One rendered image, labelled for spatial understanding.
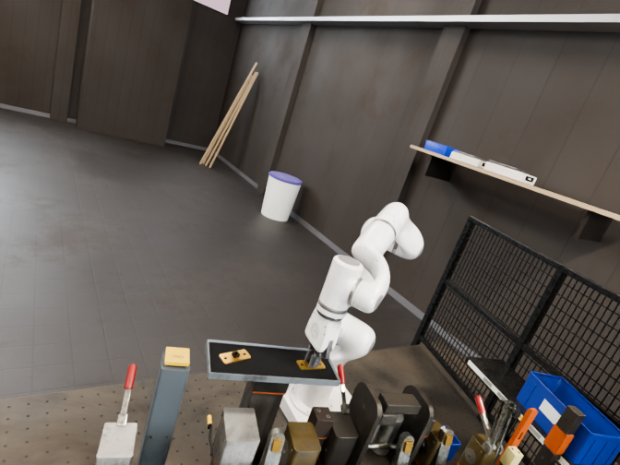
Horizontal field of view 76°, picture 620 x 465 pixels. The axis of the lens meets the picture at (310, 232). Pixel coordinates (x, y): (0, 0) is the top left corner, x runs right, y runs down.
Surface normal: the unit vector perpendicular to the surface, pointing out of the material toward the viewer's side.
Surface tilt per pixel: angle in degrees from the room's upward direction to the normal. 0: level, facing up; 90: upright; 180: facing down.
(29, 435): 0
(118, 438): 0
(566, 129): 90
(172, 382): 90
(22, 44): 90
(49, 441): 0
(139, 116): 90
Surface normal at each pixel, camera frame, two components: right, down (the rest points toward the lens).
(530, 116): -0.81, -0.08
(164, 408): 0.27, 0.37
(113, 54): 0.51, 0.41
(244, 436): 0.30, -0.91
